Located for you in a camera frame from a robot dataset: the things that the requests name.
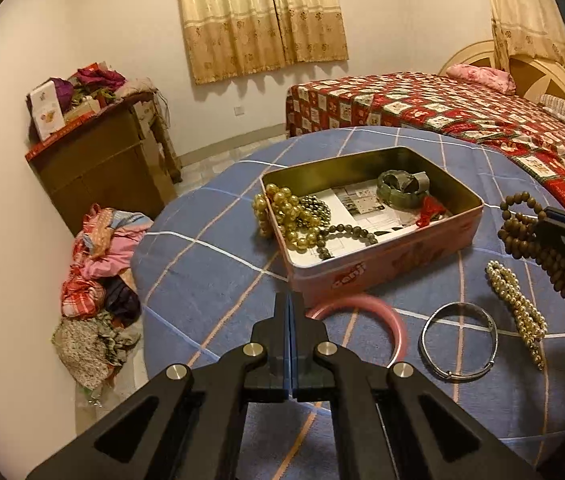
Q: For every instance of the pile of clothes on cabinet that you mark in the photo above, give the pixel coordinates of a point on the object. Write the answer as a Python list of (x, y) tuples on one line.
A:
[(100, 85)]

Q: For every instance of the pink pillow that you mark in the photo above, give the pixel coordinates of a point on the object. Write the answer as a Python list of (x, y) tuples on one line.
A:
[(482, 76)]

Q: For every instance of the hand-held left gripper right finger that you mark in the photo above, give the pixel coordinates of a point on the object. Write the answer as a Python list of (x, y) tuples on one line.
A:
[(305, 345)]

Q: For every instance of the narrow beige floral curtain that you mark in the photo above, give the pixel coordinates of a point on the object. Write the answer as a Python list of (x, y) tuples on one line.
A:
[(527, 15)]

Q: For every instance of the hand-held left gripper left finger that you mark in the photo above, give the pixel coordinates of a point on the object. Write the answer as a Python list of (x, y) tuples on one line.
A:
[(275, 345)]

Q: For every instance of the white upright box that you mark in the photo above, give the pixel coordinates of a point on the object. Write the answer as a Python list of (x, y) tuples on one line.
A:
[(47, 112)]

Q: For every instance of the pile of clothes on floor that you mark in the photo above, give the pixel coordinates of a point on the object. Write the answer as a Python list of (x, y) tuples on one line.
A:
[(102, 270)]

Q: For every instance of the pink bangle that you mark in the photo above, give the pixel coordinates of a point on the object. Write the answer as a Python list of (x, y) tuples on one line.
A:
[(392, 322)]

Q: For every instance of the red tassel charm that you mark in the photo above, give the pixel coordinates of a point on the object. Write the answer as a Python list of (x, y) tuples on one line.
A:
[(428, 210)]

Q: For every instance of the red patterned bed quilt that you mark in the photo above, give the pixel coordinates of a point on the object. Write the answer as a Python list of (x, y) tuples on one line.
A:
[(462, 110)]

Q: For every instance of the printed paper leaflet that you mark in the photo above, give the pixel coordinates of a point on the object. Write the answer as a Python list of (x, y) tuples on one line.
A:
[(362, 207)]

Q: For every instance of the cream wooden headboard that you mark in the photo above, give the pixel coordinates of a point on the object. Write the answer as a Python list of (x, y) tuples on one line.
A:
[(537, 72)]

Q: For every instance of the wide beige floral curtain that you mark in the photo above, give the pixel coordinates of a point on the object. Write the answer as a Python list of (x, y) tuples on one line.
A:
[(262, 15)]

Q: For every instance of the blue plaid tablecloth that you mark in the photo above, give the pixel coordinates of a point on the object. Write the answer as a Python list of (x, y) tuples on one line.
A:
[(212, 270)]

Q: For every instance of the white wall socket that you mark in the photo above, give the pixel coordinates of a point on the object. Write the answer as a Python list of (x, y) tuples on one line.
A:
[(238, 109)]

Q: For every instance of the thin silver bangle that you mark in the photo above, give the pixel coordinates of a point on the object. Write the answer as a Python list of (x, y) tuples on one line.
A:
[(432, 355)]

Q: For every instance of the flat red box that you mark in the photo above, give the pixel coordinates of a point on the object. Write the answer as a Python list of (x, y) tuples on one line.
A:
[(62, 132)]

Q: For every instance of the pink tin box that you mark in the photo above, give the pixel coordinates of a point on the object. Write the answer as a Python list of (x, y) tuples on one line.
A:
[(387, 260)]

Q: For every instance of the brown wooden cabinet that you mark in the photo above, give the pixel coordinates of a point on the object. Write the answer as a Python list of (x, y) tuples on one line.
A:
[(107, 170)]

